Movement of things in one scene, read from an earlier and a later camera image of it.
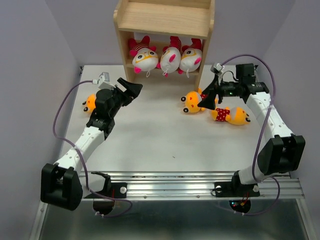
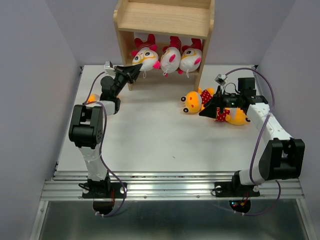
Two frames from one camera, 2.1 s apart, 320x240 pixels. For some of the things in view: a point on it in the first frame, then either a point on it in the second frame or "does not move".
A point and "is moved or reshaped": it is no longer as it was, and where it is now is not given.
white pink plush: (191, 57) does not move
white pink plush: (145, 57) is moved or reshaped
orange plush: (235, 116) does not move
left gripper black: (133, 91) -> (130, 73)
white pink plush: (171, 57) does not move
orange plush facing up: (192, 99) does not move
